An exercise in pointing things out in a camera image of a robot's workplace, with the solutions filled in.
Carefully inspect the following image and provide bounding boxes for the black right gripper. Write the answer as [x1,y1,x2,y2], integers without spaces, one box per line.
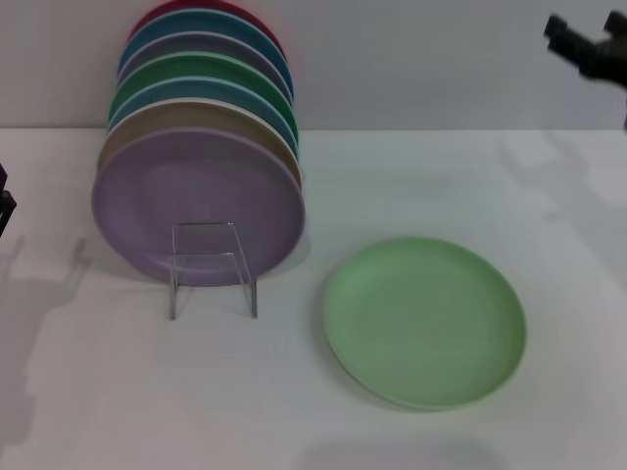
[543,9,627,82]

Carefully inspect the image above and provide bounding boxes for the light green plate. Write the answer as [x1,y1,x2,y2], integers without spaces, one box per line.
[321,236,528,412]

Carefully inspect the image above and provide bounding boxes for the lavender plate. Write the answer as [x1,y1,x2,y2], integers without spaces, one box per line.
[90,125,308,288]

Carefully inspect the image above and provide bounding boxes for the beige plate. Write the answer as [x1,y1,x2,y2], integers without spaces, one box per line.
[96,96,305,187]

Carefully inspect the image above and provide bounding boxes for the light blue plate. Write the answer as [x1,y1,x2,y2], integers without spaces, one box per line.
[106,75,300,158]

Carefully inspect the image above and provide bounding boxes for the red plate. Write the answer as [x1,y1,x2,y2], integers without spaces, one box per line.
[127,0,285,55]

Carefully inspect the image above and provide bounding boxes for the dark green plate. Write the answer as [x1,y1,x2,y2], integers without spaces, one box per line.
[108,50,299,143]

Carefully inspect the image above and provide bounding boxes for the grey purple plate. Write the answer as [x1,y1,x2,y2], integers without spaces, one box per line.
[116,31,294,107]

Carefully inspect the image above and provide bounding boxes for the teal blue plate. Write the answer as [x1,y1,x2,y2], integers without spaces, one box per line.
[117,10,295,99]

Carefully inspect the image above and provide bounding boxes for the metal wire plate rack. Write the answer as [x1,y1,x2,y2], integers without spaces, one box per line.
[168,222,260,322]

